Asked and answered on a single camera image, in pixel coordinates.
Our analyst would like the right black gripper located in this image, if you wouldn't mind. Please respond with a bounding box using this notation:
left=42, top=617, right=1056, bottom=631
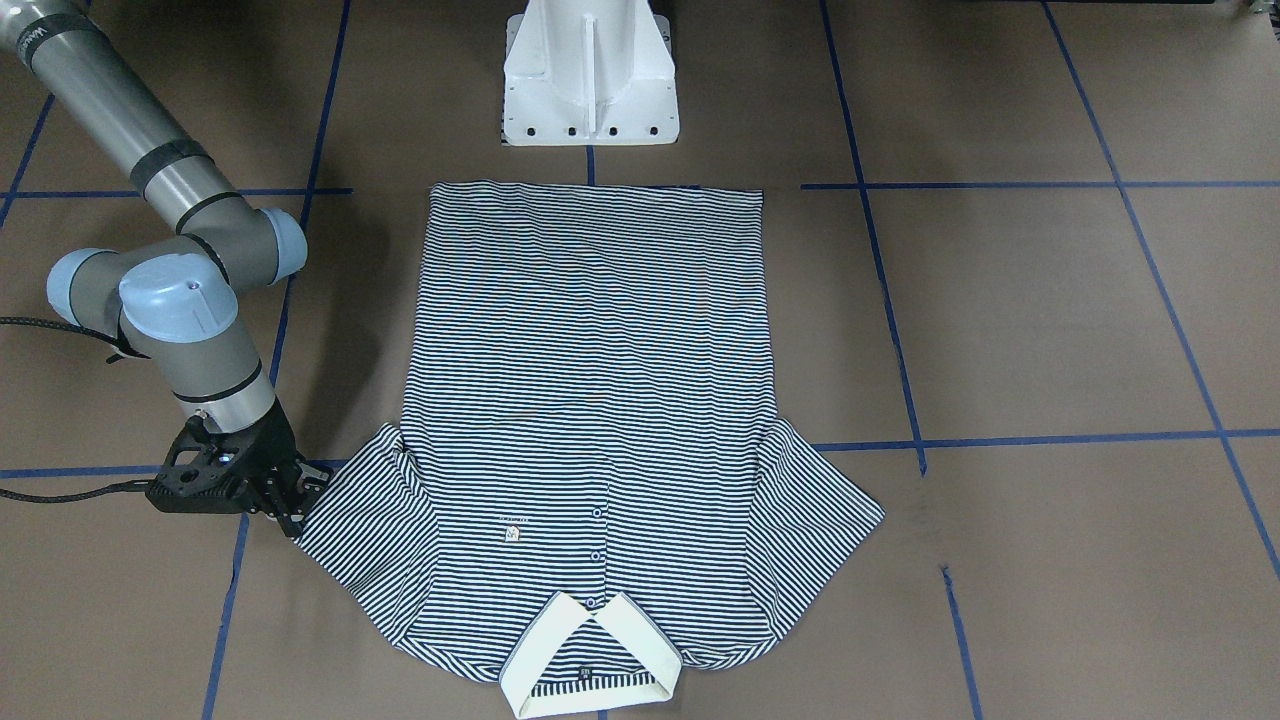
left=206, top=402, right=333, bottom=539

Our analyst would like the blue white striped polo shirt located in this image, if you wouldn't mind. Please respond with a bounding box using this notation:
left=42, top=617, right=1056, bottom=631
left=297, top=181, right=884, bottom=719

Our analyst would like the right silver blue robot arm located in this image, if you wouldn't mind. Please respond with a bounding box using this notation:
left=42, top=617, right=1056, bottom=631
left=3, top=1, right=332, bottom=539

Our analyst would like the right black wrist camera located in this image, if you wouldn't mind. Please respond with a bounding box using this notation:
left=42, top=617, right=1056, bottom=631
left=143, top=414, right=250, bottom=514

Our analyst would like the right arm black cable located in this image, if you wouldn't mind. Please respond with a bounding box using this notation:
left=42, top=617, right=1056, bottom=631
left=0, top=316, right=161, bottom=505

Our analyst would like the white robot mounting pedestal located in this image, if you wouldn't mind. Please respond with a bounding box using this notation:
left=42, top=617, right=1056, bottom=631
left=500, top=1, right=681, bottom=147

